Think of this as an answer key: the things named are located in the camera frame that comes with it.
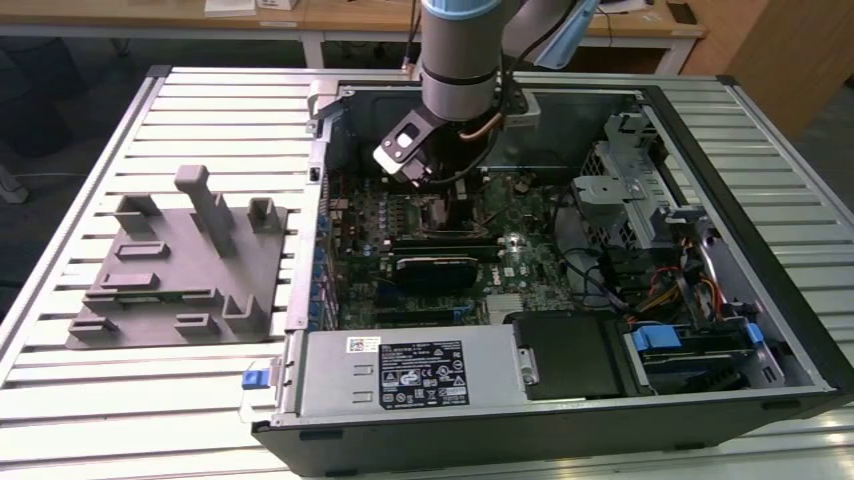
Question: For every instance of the metal locking lever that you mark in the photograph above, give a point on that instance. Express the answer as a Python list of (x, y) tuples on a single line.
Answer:
[(503, 211)]

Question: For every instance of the CPU socket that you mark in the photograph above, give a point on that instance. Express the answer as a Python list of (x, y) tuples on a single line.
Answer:
[(434, 212)]

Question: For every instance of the brown board connector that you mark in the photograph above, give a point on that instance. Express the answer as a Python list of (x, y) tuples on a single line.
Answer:
[(523, 184)]

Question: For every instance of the black RAM stick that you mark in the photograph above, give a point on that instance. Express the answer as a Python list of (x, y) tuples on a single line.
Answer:
[(447, 254), (443, 244)]

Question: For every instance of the black graphics card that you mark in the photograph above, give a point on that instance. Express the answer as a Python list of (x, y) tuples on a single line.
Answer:
[(434, 275)]

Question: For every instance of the metal drive cage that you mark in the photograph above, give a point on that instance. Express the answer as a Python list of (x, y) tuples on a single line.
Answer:
[(608, 195)]

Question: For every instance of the green motherboard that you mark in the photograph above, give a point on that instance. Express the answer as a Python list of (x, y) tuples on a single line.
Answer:
[(534, 280)]

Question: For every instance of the silver chipset heatsink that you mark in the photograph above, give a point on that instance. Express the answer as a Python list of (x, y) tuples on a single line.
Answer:
[(505, 307)]

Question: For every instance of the white paper box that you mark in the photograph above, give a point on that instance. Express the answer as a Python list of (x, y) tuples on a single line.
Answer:
[(277, 4), (230, 5)]

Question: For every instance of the black drive bay box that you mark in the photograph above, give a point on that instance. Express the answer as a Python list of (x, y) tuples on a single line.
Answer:
[(574, 355)]

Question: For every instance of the grey fan shroud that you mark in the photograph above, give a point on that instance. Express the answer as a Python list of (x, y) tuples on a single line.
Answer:
[(724, 260)]

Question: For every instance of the black phone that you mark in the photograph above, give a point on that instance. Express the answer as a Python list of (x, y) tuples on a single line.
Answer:
[(682, 12)]

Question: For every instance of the silver power supply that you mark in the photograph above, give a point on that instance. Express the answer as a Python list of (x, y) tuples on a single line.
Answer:
[(334, 370)]

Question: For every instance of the grey parts rack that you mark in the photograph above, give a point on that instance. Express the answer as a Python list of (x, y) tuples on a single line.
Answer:
[(194, 280)]

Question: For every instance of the hard disk in blue carrier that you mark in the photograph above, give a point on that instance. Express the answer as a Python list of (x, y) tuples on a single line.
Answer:
[(657, 340)]

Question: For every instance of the blue case latch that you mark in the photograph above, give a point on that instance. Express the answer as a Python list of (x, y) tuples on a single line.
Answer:
[(255, 379)]

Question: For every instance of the green RAM stick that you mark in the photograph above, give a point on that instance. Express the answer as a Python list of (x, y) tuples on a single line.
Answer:
[(150, 299)]

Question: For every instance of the wooden cabinet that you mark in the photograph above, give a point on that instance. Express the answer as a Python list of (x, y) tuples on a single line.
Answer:
[(788, 50)]

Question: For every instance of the wooden desk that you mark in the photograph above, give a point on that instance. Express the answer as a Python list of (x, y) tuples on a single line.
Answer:
[(134, 20)]

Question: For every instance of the black PC case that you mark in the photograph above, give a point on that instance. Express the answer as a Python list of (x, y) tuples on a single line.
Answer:
[(467, 445)]

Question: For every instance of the black office chair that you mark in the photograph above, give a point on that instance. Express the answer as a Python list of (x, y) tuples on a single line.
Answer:
[(40, 100)]

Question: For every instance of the white furniture foot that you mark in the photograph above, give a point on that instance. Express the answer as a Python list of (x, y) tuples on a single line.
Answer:
[(12, 190)]

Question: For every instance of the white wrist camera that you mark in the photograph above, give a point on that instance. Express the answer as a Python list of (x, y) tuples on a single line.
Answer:
[(401, 145)]

